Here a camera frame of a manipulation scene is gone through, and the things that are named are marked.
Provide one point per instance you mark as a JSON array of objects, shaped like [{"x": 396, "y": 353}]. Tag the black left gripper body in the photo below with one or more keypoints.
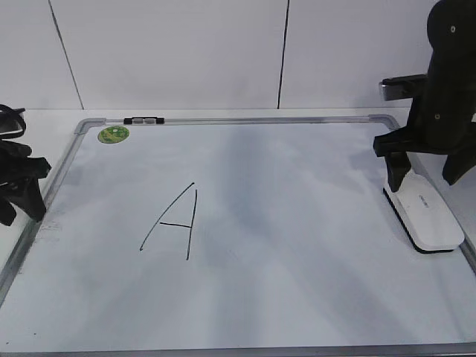
[{"x": 19, "y": 169}]

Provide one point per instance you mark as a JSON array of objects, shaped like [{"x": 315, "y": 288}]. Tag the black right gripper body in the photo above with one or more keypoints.
[{"x": 438, "y": 122}]

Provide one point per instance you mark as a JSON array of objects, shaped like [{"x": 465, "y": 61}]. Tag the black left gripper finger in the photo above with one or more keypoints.
[{"x": 26, "y": 195}]

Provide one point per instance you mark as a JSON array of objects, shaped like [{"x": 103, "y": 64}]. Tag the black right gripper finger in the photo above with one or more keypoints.
[
  {"x": 398, "y": 165},
  {"x": 458, "y": 164}
]

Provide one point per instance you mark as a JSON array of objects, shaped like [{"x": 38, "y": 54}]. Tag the white whiteboard eraser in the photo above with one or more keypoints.
[{"x": 431, "y": 225}]

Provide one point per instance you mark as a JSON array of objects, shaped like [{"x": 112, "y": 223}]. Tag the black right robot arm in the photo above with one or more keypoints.
[{"x": 451, "y": 34}]

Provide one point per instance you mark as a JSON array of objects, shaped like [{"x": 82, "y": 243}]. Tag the round green magnet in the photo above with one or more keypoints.
[{"x": 113, "y": 135}]

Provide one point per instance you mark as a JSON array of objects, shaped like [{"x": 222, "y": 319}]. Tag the white magnetic whiteboard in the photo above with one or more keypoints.
[{"x": 202, "y": 237}]

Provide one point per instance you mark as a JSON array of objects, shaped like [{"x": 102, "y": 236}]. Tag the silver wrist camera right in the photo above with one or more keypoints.
[{"x": 400, "y": 88}]

